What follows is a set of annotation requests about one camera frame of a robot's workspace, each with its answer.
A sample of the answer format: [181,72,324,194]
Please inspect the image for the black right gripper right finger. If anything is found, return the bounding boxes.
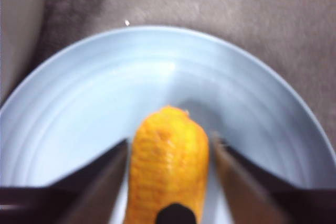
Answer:
[211,131,336,224]

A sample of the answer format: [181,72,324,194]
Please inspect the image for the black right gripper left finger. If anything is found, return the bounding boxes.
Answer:
[0,139,130,224]

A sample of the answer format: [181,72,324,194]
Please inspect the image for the yellow corn cob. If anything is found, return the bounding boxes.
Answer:
[123,105,211,224]

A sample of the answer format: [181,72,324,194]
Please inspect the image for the blue round plate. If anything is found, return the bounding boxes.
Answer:
[0,26,336,224]

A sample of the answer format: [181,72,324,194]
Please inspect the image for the pale green electric steamer pot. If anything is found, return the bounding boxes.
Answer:
[0,0,45,104]

